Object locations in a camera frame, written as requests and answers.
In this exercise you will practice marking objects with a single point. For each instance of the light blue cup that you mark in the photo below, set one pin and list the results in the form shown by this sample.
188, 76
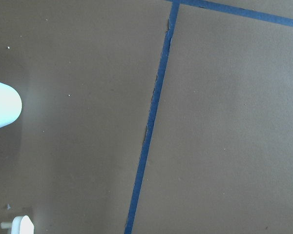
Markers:
10, 105

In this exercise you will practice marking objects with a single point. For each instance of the white power plug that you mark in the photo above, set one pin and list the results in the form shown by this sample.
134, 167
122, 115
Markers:
19, 225

